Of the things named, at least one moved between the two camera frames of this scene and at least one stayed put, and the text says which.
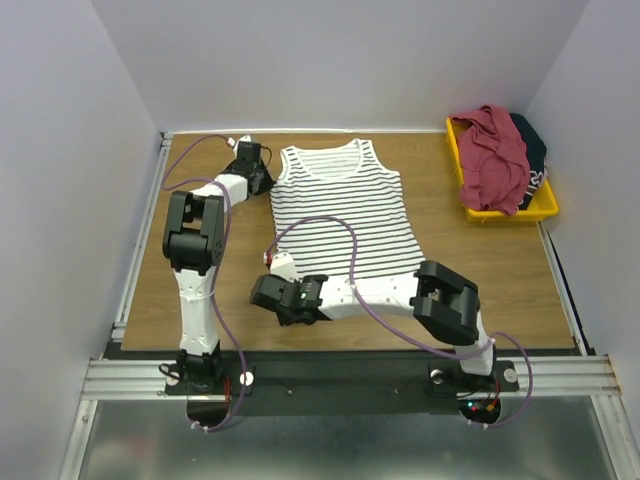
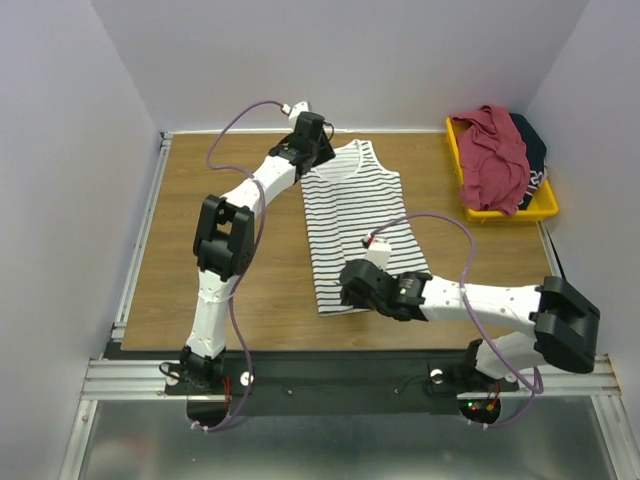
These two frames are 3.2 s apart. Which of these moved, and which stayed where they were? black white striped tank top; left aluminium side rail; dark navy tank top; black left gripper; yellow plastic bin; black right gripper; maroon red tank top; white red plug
Moved: black white striped tank top; black left gripper; white red plug; black right gripper
Stayed: dark navy tank top; yellow plastic bin; left aluminium side rail; maroon red tank top
